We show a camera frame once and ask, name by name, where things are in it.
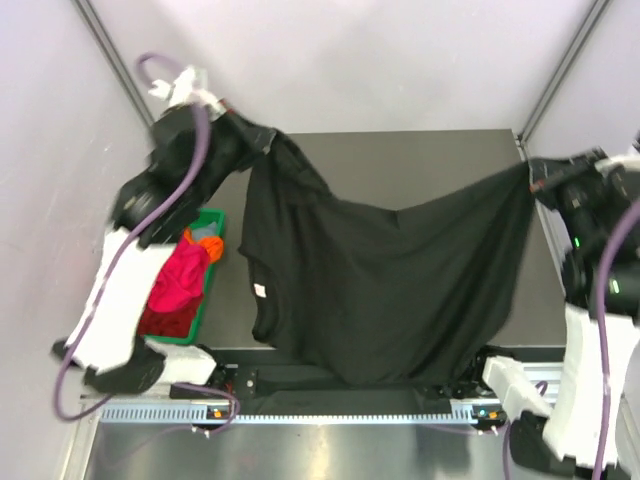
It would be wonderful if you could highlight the purple cable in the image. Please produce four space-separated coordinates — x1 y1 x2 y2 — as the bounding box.
502 199 640 480
53 52 241 434

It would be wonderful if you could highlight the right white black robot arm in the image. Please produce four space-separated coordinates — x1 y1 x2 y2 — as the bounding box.
466 149 639 479

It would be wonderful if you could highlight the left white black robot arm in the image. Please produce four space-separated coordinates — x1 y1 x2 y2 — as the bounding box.
52 103 278 397

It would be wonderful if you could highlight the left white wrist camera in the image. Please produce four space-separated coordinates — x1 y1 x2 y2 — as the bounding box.
148 66 228 119

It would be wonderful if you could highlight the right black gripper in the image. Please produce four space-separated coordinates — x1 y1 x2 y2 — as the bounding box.
528 144 615 241

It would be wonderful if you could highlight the orange t shirt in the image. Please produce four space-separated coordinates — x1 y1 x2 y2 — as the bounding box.
183 228 224 264

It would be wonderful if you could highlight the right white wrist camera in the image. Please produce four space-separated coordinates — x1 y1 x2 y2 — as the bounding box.
596 134 640 175

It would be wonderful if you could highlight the black t shirt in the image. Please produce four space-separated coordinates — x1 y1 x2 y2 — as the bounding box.
239 134 534 385

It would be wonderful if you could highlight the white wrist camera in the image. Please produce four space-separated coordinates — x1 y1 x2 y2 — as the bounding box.
596 134 640 175
148 66 228 119

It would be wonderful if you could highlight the grey slotted cable duct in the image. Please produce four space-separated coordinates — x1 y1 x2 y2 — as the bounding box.
99 402 506 427

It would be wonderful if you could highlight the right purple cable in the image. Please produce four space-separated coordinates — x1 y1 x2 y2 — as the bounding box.
502 199 640 480

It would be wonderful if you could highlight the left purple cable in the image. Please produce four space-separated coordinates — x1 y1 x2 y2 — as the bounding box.
53 52 241 434

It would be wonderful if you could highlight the green plastic bin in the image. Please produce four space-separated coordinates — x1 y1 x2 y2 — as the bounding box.
142 208 226 345

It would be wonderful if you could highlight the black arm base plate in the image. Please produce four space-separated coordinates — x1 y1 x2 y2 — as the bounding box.
168 347 501 401

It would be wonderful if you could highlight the aluminium frame rail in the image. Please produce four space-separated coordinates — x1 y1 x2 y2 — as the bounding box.
79 362 571 406

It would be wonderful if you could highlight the magenta t shirt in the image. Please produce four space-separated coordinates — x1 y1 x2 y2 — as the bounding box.
147 238 210 313

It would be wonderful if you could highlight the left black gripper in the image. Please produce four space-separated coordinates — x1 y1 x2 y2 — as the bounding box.
190 98 273 203

